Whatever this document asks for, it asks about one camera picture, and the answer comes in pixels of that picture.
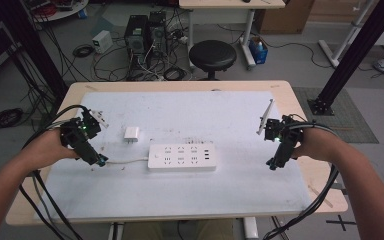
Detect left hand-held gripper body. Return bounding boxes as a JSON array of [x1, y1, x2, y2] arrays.
[[59, 108, 110, 166]]

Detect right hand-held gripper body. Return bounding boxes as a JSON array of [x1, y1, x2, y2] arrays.
[[256, 98, 305, 165]]

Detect white charger plug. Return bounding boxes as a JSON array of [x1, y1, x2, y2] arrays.
[[123, 126, 141, 145]]

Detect white power strip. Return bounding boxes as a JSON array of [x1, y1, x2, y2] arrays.
[[147, 142, 218, 173]]

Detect person's right hand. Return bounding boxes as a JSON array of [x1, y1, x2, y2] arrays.
[[291, 127, 343, 163]]

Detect person's left hand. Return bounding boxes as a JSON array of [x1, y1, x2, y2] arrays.
[[23, 128, 82, 172]]

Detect wooden table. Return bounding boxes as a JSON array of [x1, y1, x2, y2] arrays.
[[5, 79, 349, 227]]

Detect grey floor mat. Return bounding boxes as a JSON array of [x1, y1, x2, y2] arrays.
[[291, 86, 380, 145]]

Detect white table leg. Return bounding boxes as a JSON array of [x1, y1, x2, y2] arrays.
[[242, 216, 260, 240], [107, 222, 125, 240]]

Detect pale blue table mat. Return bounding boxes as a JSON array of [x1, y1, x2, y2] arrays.
[[34, 90, 313, 222]]

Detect blue box with bottle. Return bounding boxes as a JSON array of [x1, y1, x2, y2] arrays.
[[248, 35, 269, 66]]

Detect white power supply box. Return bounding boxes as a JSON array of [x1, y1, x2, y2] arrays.
[[91, 29, 114, 55]]

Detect black round stool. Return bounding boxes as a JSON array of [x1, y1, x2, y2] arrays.
[[188, 39, 238, 81]]

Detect black computer tower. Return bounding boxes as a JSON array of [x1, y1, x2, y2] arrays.
[[123, 14, 150, 81], [147, 10, 168, 58]]

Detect white metal stand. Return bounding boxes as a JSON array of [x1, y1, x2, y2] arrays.
[[317, 0, 375, 69]]

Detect cardboard box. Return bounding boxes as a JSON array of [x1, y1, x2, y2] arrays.
[[254, 0, 316, 35]]

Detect round white table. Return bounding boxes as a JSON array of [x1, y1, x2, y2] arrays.
[[21, 0, 90, 23]]

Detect white-legged wooden desk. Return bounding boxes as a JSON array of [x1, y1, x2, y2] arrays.
[[178, 0, 287, 71]]

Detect white power strip cable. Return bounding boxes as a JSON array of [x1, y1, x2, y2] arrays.
[[105, 155, 150, 165]]

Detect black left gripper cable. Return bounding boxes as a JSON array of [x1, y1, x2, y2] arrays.
[[18, 104, 91, 240]]

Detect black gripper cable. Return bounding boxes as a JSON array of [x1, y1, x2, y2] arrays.
[[262, 114, 341, 240], [18, 104, 91, 240]]

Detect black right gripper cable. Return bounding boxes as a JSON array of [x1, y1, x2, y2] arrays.
[[262, 114, 341, 240]]

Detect large coiled black cable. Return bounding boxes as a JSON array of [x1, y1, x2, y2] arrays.
[[0, 107, 25, 131]]

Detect small coiled black cable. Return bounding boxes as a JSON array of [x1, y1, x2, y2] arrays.
[[72, 43, 96, 59]]

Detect black metal frame post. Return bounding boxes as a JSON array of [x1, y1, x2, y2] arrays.
[[0, 0, 70, 101], [307, 0, 384, 117]]

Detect tangled floor cables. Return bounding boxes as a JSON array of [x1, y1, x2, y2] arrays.
[[93, 19, 194, 82]]

